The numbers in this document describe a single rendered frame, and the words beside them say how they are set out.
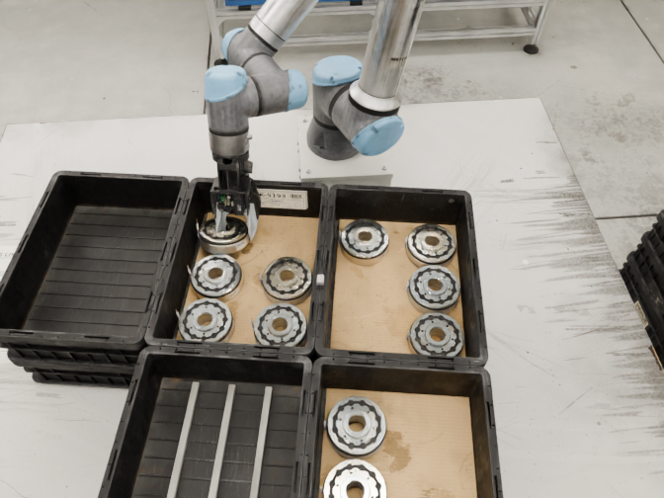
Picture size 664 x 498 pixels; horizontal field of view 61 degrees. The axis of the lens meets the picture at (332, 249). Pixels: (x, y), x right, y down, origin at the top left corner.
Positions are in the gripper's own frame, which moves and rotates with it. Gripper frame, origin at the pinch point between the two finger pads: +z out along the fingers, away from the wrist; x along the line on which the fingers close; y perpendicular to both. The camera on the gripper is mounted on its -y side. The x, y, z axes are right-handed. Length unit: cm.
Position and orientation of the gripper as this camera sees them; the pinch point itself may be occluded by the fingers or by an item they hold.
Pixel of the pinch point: (238, 232)
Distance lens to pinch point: 121.5
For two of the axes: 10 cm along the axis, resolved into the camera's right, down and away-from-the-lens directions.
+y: 0.0, 5.6, -8.3
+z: -0.3, 8.3, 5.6
